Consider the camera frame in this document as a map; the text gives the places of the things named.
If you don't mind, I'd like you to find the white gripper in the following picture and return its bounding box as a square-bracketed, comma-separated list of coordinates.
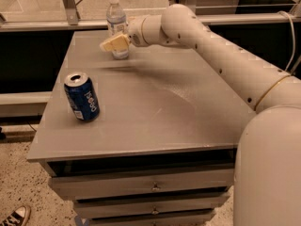
[100, 16, 148, 52]

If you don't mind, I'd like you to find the clear blue plastic water bottle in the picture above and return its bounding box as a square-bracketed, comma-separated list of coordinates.
[105, 0, 130, 60]

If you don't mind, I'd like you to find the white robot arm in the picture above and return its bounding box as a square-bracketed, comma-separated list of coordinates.
[101, 4, 301, 226]

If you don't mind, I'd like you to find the blue pepsi soda can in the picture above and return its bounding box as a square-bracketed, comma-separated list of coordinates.
[64, 72, 100, 121]

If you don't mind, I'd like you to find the grey drawer cabinet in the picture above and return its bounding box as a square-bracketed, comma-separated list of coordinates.
[26, 28, 258, 226]

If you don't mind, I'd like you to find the top grey drawer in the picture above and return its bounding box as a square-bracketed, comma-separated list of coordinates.
[49, 169, 233, 200]

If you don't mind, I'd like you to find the grey drawer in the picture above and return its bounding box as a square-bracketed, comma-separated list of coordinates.
[89, 210, 215, 226]
[49, 169, 233, 200]
[74, 192, 230, 218]

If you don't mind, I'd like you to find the middle grey drawer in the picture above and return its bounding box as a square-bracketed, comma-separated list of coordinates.
[74, 192, 230, 218]

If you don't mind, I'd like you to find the bottom grey drawer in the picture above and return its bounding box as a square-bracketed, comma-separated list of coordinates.
[89, 210, 215, 226]

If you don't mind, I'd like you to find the black white sneaker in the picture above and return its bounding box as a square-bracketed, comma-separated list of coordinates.
[0, 205, 31, 226]

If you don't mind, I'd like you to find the metal railing frame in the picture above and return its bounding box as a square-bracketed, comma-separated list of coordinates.
[0, 0, 300, 31]

